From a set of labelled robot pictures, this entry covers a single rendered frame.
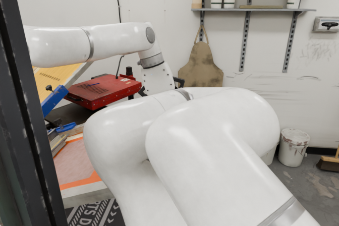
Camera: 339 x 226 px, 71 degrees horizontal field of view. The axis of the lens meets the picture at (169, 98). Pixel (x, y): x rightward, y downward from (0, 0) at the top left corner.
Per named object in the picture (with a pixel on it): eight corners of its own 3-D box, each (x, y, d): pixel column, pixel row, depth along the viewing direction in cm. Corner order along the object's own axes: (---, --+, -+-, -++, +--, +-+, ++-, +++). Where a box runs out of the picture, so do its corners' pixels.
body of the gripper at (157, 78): (135, 67, 77) (146, 99, 80) (165, 59, 74) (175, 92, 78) (140, 62, 83) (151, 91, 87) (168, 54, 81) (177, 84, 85)
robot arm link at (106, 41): (72, 65, 60) (129, 56, 76) (106, 57, 52) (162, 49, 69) (63, 31, 58) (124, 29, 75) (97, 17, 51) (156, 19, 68)
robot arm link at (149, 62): (133, 62, 76) (136, 70, 77) (159, 54, 74) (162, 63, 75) (138, 57, 83) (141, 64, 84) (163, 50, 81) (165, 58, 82)
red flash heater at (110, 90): (113, 82, 259) (112, 71, 255) (145, 91, 234) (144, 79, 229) (61, 99, 214) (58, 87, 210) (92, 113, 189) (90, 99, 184)
